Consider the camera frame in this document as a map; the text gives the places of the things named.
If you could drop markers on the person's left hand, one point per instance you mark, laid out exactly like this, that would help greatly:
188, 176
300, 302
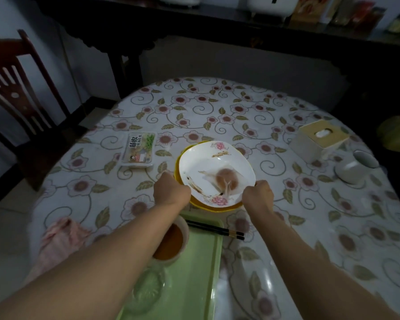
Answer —
171, 194

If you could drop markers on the person's right hand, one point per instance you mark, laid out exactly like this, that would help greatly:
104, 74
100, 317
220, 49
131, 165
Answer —
259, 198

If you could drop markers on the person's left fingers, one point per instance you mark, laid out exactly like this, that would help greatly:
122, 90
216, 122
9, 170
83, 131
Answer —
166, 179

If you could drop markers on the person's right fingers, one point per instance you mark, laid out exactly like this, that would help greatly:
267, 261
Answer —
250, 189

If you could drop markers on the white floral plate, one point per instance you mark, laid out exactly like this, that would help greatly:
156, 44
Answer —
213, 163

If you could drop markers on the person's right forearm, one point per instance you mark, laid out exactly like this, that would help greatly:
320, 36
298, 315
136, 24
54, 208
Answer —
306, 269

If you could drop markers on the person's left forearm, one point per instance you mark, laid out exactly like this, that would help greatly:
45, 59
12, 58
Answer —
96, 266

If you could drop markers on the yellow plate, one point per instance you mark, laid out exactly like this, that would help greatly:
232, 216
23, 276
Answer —
176, 169

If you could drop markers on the clear plastic wrap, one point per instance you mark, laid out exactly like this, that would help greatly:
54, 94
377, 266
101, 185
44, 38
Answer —
221, 181

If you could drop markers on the clear snack packet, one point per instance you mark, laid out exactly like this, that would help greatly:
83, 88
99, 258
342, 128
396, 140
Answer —
138, 151

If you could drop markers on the black chopstick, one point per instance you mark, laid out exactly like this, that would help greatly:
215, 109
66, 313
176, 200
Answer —
216, 228
215, 231

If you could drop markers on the small bowl with orange sauce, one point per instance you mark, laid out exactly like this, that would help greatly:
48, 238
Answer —
170, 244

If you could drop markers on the floral tablecloth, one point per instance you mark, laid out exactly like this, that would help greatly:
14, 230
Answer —
320, 213

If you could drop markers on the white tissue box wooden lid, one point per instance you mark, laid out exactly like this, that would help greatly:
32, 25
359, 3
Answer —
315, 146

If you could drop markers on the white tissue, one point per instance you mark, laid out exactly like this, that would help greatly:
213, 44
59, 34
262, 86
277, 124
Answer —
322, 132

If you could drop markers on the light green plastic tray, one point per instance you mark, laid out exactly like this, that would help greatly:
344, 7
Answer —
193, 279

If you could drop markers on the white mug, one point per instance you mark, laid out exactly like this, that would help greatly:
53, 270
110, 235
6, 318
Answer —
353, 169

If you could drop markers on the clear glass dish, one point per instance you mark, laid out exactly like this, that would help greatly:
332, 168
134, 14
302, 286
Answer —
148, 289

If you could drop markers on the pink cloth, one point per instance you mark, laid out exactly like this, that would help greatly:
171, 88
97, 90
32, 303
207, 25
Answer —
58, 244

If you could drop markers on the dark wooden sideboard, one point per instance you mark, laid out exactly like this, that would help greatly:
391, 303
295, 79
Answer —
220, 33

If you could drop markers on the yellow bag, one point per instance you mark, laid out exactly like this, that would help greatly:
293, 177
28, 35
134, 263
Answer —
398, 133

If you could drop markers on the dark wooden chair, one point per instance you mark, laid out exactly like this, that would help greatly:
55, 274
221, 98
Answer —
20, 106

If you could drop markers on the white rice cooker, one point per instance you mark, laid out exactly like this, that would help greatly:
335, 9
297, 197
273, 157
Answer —
270, 4

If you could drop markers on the orange food box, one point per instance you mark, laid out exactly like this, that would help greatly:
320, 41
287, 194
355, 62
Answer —
308, 9

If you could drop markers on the red food packet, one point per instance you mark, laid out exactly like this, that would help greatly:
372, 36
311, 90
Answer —
361, 13

